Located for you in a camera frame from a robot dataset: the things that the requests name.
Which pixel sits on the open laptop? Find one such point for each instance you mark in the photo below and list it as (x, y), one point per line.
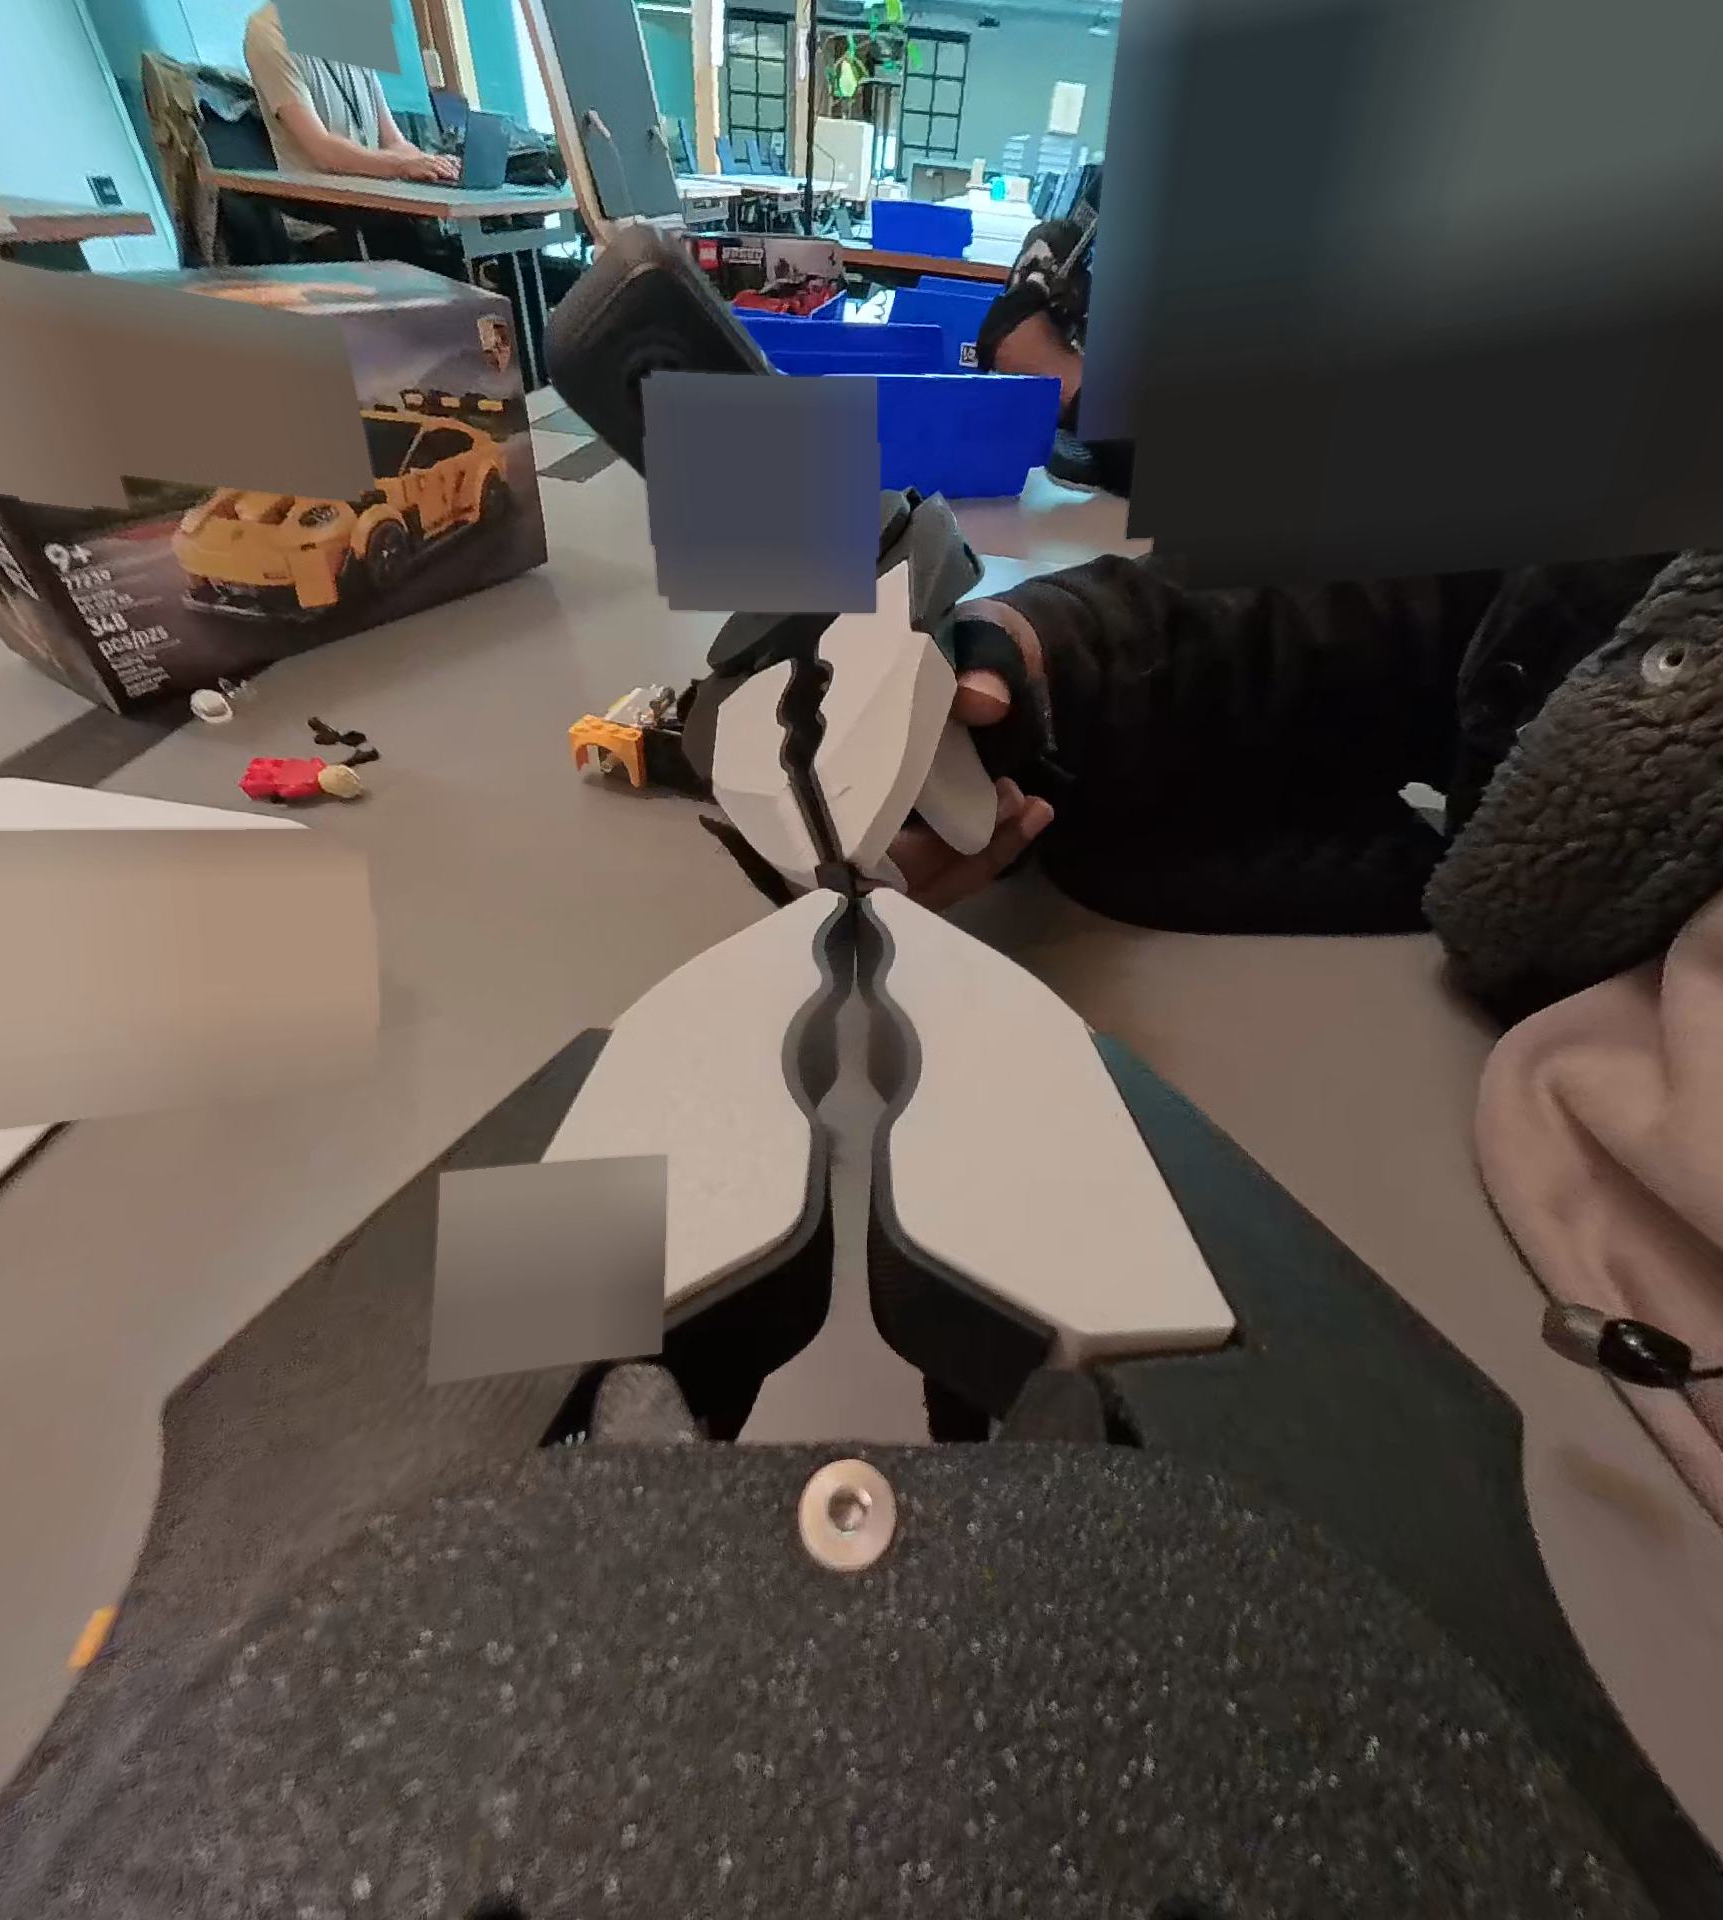
(477, 146)

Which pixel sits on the dark fleece jacket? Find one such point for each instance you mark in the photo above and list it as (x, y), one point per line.
(1625, 781)

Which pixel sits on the small black lego parts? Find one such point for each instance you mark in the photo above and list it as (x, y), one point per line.
(343, 739)

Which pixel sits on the small black lego piece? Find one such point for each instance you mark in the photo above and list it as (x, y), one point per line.
(833, 876)

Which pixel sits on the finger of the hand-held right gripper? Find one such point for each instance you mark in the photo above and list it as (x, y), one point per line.
(747, 781)
(883, 734)

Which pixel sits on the large blue storage bin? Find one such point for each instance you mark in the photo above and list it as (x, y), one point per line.
(973, 435)

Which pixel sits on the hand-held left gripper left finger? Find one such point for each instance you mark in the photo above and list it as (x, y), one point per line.
(711, 1081)

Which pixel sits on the beige lego minifigure head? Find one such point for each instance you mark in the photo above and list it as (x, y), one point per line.
(337, 782)

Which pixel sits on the pale pink hoodie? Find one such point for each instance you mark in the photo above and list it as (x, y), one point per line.
(1671, 1140)

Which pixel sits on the lego box with yellow car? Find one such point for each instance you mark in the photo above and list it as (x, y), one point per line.
(349, 510)

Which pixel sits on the grey office desk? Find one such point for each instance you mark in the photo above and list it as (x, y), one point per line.
(395, 195)

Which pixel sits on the person's right hand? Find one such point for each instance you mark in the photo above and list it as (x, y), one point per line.
(1003, 841)

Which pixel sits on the red lego minifigure torso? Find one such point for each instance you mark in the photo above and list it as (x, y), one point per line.
(277, 777)

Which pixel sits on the green hanging plant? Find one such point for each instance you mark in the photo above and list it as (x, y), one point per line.
(875, 45)

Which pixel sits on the person's right forearm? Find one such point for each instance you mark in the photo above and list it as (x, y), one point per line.
(1251, 734)

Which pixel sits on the orange black lego car assembly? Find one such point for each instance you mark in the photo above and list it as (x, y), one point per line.
(621, 742)

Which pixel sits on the small lego box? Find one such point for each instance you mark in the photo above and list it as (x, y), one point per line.
(771, 266)

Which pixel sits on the chair with hung jacket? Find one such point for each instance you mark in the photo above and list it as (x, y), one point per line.
(199, 151)

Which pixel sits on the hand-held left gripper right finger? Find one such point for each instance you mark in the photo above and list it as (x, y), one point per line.
(1041, 1170)

